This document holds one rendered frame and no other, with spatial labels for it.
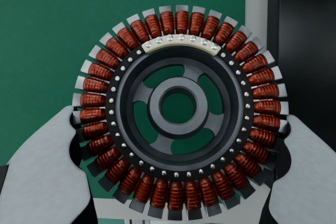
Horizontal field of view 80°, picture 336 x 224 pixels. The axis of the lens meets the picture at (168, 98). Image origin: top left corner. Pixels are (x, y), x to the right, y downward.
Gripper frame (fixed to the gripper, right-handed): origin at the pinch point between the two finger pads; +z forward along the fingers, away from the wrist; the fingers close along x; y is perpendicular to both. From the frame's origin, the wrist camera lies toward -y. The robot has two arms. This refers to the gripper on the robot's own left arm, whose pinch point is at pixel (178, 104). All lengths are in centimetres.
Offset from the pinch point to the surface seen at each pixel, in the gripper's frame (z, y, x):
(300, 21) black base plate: 7.1, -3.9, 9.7
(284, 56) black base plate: 5.7, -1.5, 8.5
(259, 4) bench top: 10.2, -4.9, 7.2
